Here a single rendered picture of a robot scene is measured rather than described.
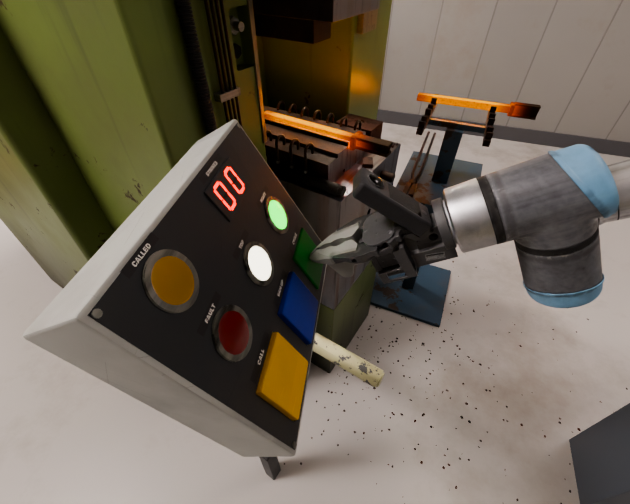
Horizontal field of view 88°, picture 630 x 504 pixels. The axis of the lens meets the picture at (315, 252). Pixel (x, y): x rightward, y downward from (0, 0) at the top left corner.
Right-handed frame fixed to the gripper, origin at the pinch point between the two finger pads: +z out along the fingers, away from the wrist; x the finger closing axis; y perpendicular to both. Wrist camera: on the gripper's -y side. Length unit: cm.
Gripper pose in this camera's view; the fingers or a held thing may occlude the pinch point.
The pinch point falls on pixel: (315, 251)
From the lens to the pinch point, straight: 51.9
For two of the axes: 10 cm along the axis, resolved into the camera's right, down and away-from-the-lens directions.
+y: 4.9, 6.8, 5.5
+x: 1.4, -6.8, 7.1
